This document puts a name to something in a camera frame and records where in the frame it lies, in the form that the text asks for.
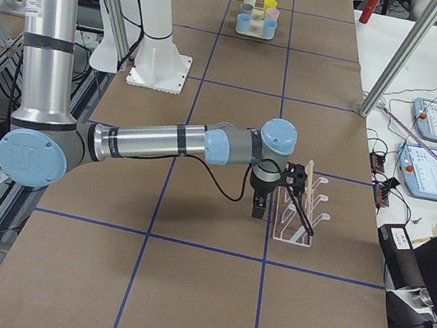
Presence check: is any wooden rack dowel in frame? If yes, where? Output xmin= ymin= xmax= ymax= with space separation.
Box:
xmin=304 ymin=159 xmax=315 ymax=232

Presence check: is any pink plastic cup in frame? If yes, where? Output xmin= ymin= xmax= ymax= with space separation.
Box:
xmin=264 ymin=7 xmax=280 ymax=21

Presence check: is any grey plastic cup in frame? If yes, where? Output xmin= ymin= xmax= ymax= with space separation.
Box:
xmin=240 ymin=2 xmax=254 ymax=16

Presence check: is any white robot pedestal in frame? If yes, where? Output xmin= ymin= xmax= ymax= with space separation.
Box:
xmin=126 ymin=0 xmax=192 ymax=94

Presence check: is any near teach pendant tablet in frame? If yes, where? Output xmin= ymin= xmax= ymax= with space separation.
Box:
xmin=397 ymin=142 xmax=437 ymax=202

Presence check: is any aluminium frame post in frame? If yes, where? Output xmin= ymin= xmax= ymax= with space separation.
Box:
xmin=358 ymin=0 xmax=437 ymax=118

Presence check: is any yellow plastic cup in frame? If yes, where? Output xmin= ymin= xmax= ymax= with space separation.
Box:
xmin=263 ymin=0 xmax=278 ymax=12

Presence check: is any orange black usb hub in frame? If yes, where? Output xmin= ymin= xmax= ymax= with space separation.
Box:
xmin=369 ymin=152 xmax=385 ymax=173

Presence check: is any grabber stick green tip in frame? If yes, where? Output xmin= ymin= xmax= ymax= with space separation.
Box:
xmin=378 ymin=103 xmax=437 ymax=162

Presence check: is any red cylinder bottle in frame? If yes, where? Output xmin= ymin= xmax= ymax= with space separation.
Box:
xmin=358 ymin=0 xmax=380 ymax=24

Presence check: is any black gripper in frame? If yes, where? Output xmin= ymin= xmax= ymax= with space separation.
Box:
xmin=250 ymin=166 xmax=279 ymax=219

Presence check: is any white wire cup rack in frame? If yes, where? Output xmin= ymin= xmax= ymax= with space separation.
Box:
xmin=271 ymin=175 xmax=331 ymax=248

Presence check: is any cream plastic tray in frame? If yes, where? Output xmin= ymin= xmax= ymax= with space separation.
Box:
xmin=236 ymin=8 xmax=269 ymax=40

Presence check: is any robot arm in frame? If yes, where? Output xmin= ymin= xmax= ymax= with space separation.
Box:
xmin=0 ymin=0 xmax=298 ymax=219

